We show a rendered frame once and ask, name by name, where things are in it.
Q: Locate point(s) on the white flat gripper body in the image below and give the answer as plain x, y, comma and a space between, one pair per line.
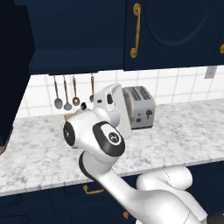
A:
124, 116

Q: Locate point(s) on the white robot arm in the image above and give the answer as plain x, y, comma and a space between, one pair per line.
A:
102, 151

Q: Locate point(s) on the white kettle with black knob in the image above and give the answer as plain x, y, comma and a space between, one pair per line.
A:
83, 106

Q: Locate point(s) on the brown wooden tray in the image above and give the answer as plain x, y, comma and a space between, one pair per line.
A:
69, 116

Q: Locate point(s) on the dark blue arched cabinet door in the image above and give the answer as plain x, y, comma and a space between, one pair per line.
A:
175, 32

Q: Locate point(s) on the dark blue base cabinet door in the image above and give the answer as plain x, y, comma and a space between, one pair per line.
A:
208, 186
23, 210
87, 213

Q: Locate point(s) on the dark blue open cabinet door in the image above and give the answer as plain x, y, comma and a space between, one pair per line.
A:
13, 73

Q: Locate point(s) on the silver toaster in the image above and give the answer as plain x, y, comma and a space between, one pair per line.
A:
141, 109

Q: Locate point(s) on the copper hanging utensil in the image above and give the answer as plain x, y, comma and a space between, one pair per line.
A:
92, 87

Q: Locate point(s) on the copper hanging spoon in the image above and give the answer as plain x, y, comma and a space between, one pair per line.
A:
75, 100

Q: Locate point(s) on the grey hanging ladle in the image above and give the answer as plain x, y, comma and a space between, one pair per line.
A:
67, 105

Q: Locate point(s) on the grey hanging spoon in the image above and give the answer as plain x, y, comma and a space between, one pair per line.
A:
58, 102

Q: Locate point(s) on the dark blue drawer front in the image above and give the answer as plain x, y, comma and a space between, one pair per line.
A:
70, 191

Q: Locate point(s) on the dark blue wall cabinet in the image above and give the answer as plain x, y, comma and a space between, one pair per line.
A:
78, 35

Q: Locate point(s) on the grey wall outlet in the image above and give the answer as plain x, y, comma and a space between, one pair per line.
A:
210, 72

